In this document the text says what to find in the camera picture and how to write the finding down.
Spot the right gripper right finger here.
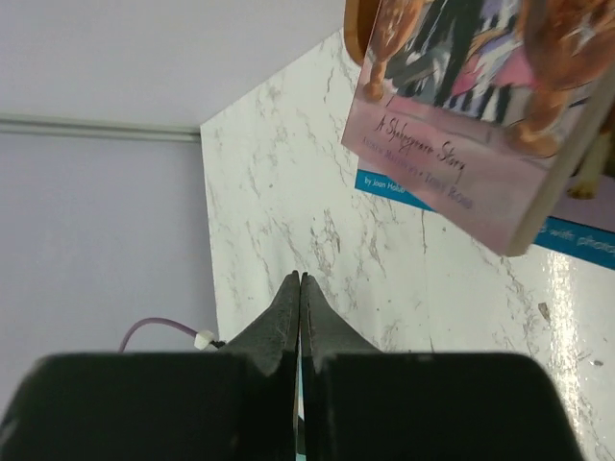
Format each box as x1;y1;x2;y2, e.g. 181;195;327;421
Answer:
300;273;380;460

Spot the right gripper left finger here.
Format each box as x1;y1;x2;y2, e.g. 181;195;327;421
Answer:
222;271;301;460

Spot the pink illustrated children book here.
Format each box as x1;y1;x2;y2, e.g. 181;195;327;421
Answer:
342;1;614;256

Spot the dog cover Bark book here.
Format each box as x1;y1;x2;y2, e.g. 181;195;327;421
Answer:
354;95;615;270

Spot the teal plastic file folder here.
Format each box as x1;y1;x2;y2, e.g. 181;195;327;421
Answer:
294;358;307;461

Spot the orange wooden tiered rack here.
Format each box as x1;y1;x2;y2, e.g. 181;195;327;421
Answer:
343;0;380;66

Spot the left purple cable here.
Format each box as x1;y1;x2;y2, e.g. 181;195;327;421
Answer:
117;317;215;354

